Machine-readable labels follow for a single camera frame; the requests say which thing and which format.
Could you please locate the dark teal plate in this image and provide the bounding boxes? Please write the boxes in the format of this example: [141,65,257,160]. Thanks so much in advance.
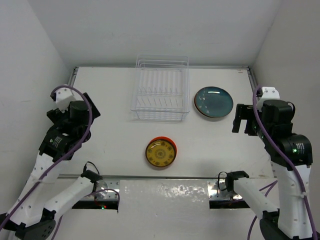
[193,86,234,119]

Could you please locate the orange plate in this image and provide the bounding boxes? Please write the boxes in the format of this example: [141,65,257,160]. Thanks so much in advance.
[148,136,178,159]

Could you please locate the yellow brown plate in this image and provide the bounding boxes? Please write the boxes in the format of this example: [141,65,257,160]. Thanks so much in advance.
[145,140,175,168]

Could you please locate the red teal floral plate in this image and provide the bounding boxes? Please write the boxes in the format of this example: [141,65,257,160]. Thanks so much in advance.
[193,96,234,122]

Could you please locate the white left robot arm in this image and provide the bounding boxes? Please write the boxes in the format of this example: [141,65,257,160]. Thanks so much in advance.
[0,85,103,240]

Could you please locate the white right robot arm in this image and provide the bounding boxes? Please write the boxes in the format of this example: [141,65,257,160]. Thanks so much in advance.
[224,86,320,240]

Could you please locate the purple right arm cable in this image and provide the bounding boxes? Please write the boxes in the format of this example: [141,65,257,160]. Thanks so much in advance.
[246,85,316,240]

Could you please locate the white wire dish rack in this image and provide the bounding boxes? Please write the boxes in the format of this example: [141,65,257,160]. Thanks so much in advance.
[130,54,190,122]

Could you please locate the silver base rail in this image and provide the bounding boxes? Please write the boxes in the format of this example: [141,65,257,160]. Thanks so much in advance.
[54,172,243,208]

